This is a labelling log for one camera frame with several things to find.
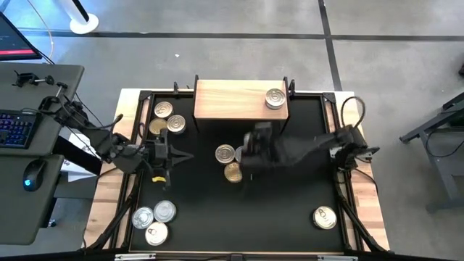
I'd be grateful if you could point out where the wooden shelf with black legs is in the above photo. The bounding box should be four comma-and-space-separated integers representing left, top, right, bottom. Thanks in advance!
193, 75, 295, 134

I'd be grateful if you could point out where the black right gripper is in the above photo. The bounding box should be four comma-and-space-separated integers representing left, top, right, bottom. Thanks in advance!
241, 122, 276, 170

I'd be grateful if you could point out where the black desk clamp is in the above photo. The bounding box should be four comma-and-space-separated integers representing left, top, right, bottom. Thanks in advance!
38, 82, 69, 112
12, 70, 55, 88

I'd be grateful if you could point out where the blue label tuna can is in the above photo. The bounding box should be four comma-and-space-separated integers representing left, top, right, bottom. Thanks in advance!
153, 101, 174, 119
215, 144, 236, 165
242, 132, 255, 154
166, 115, 187, 136
265, 88, 287, 110
312, 205, 338, 231

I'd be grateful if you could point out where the backlit black keyboard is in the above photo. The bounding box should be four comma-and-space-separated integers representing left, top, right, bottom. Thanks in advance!
0, 110, 41, 149

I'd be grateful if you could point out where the silver metal bracket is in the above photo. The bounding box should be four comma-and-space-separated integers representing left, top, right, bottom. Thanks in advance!
115, 253, 157, 261
318, 255, 359, 261

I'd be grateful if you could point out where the black computer mouse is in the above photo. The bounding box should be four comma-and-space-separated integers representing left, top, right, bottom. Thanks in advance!
22, 159, 47, 192

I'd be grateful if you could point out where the white floor stand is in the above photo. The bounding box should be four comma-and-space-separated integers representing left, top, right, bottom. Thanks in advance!
64, 0, 99, 36

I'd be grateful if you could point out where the grey desk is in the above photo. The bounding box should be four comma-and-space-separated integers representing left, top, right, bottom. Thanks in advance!
0, 62, 85, 246

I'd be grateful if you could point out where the green label gold-lid can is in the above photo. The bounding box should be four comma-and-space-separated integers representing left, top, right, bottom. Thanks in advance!
223, 161, 244, 183
148, 117, 168, 136

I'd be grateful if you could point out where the black computer monitor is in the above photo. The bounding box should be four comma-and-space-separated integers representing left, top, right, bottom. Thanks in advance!
0, 12, 43, 62

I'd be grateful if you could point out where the black desk support bar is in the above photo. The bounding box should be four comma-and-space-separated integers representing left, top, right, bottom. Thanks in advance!
53, 136, 103, 175

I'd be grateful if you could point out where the black metal table frame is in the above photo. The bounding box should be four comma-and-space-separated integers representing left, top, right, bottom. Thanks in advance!
82, 81, 391, 254

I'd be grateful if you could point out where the white paper sheet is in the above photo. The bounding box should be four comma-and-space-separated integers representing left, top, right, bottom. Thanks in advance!
59, 133, 109, 183

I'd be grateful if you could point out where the black table mat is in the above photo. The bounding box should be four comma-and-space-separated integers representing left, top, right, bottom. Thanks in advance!
128, 94, 345, 253

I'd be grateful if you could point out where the shiny ringed silver-lid can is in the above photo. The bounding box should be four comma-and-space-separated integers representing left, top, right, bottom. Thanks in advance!
130, 206, 155, 230

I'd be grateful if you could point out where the white pull-tab lid can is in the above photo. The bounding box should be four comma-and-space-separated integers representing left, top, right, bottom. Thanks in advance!
144, 221, 170, 247

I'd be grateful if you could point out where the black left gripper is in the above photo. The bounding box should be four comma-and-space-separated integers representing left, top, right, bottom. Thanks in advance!
144, 128, 195, 188

